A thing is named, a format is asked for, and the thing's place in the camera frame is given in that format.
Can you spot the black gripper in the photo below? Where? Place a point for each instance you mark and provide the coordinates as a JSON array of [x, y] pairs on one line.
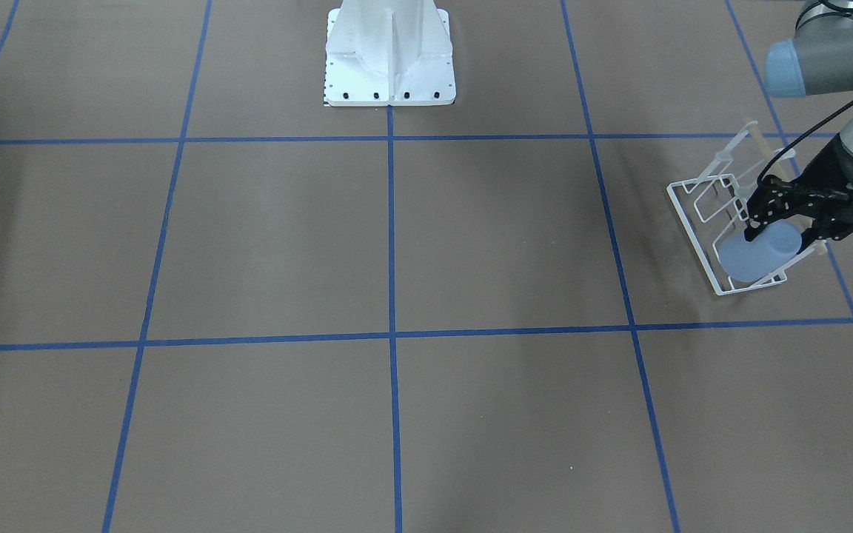
[[823, 172]]

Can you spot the light blue plastic cup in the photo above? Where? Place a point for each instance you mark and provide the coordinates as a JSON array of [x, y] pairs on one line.
[[750, 261]]

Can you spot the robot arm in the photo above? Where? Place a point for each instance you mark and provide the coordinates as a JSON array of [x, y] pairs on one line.
[[818, 59]]

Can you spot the blue tape grid lines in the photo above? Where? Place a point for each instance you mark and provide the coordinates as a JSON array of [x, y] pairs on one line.
[[226, 307]]

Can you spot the white wire cup holder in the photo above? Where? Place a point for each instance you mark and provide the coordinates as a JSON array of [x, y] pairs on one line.
[[712, 206]]

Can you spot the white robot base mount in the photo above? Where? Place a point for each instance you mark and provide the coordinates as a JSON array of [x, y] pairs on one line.
[[388, 53]]

